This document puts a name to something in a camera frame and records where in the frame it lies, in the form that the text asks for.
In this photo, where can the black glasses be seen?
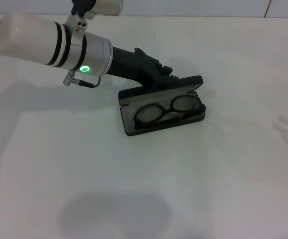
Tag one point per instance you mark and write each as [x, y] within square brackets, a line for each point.
[169, 109]

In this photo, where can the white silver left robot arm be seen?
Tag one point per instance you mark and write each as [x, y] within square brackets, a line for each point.
[34, 37]

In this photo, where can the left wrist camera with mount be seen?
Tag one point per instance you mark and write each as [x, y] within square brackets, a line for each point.
[104, 7]

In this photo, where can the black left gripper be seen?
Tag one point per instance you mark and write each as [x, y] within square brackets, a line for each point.
[129, 64]

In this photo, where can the black glasses case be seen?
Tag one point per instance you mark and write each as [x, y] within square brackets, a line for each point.
[128, 119]

